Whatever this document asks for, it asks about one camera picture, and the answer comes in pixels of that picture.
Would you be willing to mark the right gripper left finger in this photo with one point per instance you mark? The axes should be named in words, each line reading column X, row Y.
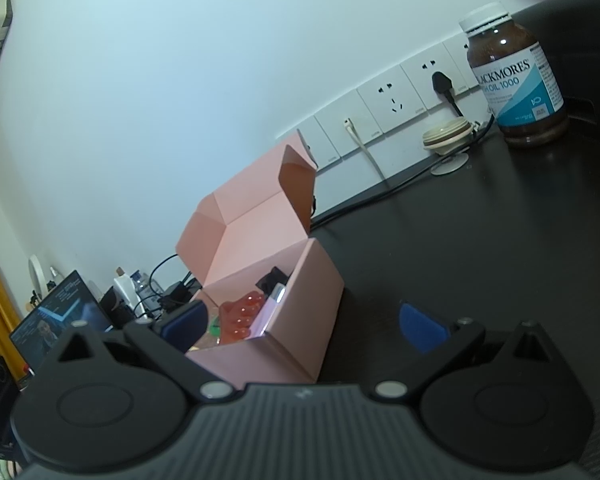
column 163, row 345

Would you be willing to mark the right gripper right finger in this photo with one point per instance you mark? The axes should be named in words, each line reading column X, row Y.
column 442, row 347

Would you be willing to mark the red massage tool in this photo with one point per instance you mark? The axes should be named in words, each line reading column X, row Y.
column 236, row 317

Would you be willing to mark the lilac cosmetic tube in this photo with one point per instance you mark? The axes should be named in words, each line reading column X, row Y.
column 268, row 311

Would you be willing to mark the black hair claw clip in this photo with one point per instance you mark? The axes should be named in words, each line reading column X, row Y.
column 275, row 277

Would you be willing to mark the colourful card package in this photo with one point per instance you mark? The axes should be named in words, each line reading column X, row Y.
column 211, row 337

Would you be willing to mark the laptop screen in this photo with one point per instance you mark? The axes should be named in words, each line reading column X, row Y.
column 68, row 302

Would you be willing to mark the pink cardboard box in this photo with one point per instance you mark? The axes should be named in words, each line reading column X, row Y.
column 258, row 221

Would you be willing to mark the black plug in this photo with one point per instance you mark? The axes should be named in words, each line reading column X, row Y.
column 443, row 86

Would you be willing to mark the brown supplement bottle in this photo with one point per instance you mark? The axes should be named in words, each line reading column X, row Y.
column 514, row 75

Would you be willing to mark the white wall socket strip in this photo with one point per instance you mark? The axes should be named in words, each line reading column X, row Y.
column 375, row 128

